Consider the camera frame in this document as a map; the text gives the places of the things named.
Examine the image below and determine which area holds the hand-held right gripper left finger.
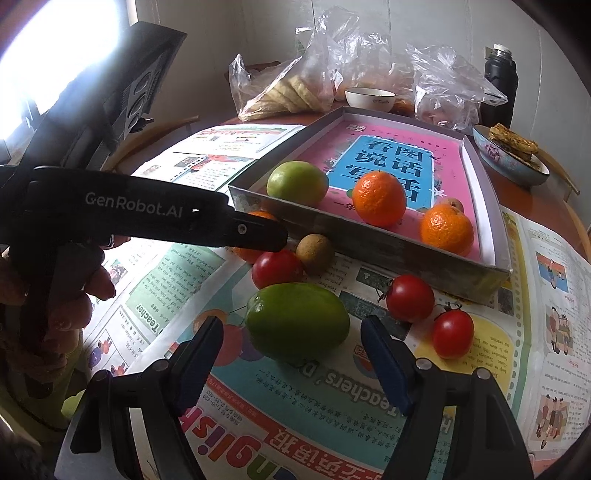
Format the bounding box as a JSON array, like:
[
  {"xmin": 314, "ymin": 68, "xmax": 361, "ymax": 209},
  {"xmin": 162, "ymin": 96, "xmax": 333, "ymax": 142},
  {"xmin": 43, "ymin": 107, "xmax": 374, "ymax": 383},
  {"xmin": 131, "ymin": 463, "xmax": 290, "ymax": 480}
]
[{"xmin": 69, "ymin": 315, "xmax": 225, "ymax": 480}]

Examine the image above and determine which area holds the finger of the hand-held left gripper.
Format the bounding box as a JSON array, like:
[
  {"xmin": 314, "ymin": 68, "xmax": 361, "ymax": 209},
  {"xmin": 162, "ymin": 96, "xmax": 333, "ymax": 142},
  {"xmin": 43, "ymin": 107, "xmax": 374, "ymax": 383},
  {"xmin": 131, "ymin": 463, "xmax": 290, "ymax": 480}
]
[{"xmin": 185, "ymin": 209, "xmax": 290, "ymax": 253}]

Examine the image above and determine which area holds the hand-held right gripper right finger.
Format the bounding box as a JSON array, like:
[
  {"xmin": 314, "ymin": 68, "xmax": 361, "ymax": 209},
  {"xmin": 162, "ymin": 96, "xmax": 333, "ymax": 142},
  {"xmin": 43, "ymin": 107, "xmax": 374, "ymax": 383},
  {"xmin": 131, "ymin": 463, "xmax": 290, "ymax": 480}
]
[{"xmin": 360, "ymin": 316, "xmax": 539, "ymax": 480}]

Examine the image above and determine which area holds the orange tangerine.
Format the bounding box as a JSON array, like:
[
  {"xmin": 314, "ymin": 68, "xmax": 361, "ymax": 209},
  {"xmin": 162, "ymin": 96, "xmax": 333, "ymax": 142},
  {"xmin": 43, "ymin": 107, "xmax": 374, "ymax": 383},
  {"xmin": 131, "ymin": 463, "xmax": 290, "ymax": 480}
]
[
  {"xmin": 420, "ymin": 203, "xmax": 475, "ymax": 257},
  {"xmin": 232, "ymin": 210, "xmax": 280, "ymax": 265},
  {"xmin": 353, "ymin": 170, "xmax": 408, "ymax": 228}
]

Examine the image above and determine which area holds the red tomato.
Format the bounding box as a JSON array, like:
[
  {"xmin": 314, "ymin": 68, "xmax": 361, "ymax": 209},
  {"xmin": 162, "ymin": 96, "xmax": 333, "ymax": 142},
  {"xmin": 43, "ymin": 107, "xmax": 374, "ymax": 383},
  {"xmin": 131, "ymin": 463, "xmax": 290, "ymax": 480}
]
[
  {"xmin": 385, "ymin": 274, "xmax": 435, "ymax": 323},
  {"xmin": 432, "ymin": 308, "xmax": 475, "ymax": 360},
  {"xmin": 252, "ymin": 249, "xmax": 304, "ymax": 291}
]

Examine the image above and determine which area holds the green jujube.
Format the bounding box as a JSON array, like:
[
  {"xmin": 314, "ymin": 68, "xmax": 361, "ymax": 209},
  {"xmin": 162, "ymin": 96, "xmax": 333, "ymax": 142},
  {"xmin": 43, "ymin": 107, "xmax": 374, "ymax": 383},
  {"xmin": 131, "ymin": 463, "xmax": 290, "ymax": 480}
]
[
  {"xmin": 245, "ymin": 283, "xmax": 352, "ymax": 365},
  {"xmin": 266, "ymin": 161, "xmax": 330, "ymax": 207}
]

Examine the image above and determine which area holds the grey cardboard box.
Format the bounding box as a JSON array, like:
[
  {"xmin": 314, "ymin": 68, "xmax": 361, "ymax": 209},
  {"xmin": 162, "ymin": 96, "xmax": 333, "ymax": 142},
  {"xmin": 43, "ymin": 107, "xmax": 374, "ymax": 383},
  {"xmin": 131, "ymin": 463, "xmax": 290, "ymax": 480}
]
[{"xmin": 228, "ymin": 106, "xmax": 514, "ymax": 305}]

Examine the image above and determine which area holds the person's left hand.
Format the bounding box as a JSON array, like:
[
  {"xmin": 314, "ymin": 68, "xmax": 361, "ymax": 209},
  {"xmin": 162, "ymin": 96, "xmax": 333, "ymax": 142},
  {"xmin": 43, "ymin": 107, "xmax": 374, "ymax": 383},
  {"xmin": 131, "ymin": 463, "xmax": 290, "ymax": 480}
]
[{"xmin": 0, "ymin": 234, "xmax": 131, "ymax": 360}]

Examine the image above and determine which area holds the newspaper with filmstrip picture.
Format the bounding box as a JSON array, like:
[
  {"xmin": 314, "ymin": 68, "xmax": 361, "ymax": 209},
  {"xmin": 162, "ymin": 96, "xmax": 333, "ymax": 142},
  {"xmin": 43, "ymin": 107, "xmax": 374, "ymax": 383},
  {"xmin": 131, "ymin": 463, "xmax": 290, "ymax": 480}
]
[{"xmin": 131, "ymin": 124, "xmax": 306, "ymax": 191}]

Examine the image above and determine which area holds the dark wooden chair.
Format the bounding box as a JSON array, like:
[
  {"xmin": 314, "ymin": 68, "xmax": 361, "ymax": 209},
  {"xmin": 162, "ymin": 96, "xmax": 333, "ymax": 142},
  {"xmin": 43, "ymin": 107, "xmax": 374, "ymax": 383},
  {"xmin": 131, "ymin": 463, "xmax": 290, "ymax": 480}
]
[{"xmin": 108, "ymin": 115, "xmax": 200, "ymax": 174}]

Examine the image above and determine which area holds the newspaper with green panel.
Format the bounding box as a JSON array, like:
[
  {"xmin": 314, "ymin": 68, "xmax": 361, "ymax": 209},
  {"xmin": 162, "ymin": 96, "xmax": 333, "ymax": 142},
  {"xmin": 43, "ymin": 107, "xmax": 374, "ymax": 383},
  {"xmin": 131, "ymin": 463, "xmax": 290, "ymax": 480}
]
[{"xmin": 85, "ymin": 242, "xmax": 232, "ymax": 374}]

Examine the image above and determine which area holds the teal-bordered newspaper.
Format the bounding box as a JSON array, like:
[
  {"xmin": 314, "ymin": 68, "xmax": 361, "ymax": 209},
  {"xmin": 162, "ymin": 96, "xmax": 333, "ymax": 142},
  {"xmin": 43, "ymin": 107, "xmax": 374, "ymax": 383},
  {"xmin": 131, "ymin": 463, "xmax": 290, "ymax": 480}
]
[{"xmin": 124, "ymin": 244, "xmax": 525, "ymax": 480}]

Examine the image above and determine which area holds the stack of flatbreads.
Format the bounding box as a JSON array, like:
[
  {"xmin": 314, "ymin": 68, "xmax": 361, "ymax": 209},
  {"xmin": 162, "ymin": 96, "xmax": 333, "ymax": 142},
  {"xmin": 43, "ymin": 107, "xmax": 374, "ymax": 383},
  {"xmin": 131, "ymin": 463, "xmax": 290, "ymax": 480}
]
[{"xmin": 242, "ymin": 75, "xmax": 334, "ymax": 121}]

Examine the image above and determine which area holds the clear plastic bag of flatbreads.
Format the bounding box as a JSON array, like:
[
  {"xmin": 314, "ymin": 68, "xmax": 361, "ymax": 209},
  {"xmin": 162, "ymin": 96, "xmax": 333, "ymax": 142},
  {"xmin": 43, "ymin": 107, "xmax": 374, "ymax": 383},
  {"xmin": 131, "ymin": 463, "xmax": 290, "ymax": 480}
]
[{"xmin": 229, "ymin": 44, "xmax": 345, "ymax": 123}]

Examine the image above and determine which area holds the bright window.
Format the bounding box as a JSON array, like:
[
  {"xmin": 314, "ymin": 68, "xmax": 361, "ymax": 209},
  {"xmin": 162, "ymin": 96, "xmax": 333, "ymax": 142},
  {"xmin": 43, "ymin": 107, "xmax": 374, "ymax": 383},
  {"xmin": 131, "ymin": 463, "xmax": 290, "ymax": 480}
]
[{"xmin": 0, "ymin": 0, "xmax": 139, "ymax": 139}]

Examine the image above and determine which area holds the white ceramic bowl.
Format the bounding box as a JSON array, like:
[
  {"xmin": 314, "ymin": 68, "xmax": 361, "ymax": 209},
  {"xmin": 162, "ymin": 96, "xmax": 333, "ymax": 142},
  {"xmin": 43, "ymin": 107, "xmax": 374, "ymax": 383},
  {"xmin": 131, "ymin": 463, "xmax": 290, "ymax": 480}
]
[{"xmin": 344, "ymin": 87, "xmax": 397, "ymax": 113}]

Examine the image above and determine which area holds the pink book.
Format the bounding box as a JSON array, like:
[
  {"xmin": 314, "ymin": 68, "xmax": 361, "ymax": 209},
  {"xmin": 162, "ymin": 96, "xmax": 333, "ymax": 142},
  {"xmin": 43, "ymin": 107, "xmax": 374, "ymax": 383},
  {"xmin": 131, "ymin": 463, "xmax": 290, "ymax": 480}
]
[{"xmin": 263, "ymin": 121, "xmax": 483, "ymax": 259}]

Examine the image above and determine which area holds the large clear plastic bag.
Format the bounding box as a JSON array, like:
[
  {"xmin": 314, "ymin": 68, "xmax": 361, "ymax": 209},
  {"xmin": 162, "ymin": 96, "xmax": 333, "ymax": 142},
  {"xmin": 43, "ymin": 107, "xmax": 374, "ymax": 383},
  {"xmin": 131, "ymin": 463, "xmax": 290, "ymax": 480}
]
[{"xmin": 295, "ymin": 6, "xmax": 416, "ymax": 104}]

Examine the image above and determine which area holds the blue floral bowl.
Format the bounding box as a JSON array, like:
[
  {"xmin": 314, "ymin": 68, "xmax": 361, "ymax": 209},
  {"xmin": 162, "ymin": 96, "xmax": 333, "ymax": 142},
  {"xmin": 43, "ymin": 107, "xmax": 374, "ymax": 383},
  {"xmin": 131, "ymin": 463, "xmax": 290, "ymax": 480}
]
[{"xmin": 472, "ymin": 124, "xmax": 551, "ymax": 188}]

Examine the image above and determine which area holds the crumpled clear plastic bag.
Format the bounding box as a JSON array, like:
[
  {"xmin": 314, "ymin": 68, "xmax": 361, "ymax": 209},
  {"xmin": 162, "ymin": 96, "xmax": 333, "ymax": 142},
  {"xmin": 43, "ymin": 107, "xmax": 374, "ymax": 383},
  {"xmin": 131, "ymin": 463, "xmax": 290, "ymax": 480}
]
[{"xmin": 405, "ymin": 44, "xmax": 509, "ymax": 132}]

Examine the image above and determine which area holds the stack of fried pancakes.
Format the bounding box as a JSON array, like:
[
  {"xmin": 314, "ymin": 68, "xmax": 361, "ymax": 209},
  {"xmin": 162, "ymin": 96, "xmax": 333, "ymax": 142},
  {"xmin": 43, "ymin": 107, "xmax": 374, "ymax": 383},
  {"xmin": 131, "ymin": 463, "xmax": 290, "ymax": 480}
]
[{"xmin": 488, "ymin": 122, "xmax": 541, "ymax": 162}]

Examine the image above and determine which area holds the light wooden chair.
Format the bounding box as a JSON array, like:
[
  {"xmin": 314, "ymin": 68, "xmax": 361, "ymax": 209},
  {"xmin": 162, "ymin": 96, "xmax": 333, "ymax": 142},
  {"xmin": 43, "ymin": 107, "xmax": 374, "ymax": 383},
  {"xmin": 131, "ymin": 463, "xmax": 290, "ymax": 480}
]
[{"xmin": 538, "ymin": 150, "xmax": 591, "ymax": 259}]

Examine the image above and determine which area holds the black thermos bottle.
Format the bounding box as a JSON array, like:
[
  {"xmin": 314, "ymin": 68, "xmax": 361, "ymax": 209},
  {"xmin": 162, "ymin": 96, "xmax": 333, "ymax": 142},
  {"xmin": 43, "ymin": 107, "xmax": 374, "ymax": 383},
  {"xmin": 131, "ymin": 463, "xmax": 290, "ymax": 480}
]
[{"xmin": 482, "ymin": 44, "xmax": 519, "ymax": 130}]

